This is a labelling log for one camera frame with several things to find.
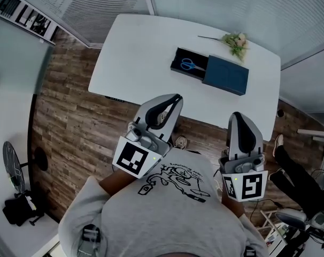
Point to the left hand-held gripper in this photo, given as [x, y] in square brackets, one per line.
[140, 157]

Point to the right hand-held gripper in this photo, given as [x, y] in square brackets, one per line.
[245, 181]

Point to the dark blue sliding box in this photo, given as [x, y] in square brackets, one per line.
[226, 75]

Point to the person's right forearm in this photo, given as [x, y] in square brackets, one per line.
[232, 206]

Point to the person's left forearm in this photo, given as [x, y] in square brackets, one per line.
[116, 182]

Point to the person's beige shoe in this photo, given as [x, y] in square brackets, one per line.
[276, 174]
[278, 143]
[180, 142]
[162, 118]

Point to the small round black floor object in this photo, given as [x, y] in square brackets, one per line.
[280, 113]

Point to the black desk control panel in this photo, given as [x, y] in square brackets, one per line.
[115, 98]

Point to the pale flower bouquet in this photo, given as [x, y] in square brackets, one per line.
[235, 43]

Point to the spare grey gripper device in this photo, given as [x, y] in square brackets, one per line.
[293, 219]

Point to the person's grey printed T-shirt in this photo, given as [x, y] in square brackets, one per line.
[162, 218]

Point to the white window blinds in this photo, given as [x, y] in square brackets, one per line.
[98, 7]

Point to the round black stool base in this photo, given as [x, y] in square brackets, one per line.
[41, 158]

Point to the round black marbled tray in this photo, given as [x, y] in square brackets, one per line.
[13, 165]

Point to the row of framed pictures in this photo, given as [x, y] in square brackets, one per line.
[31, 20]

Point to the black bag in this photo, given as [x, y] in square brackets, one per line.
[21, 209]

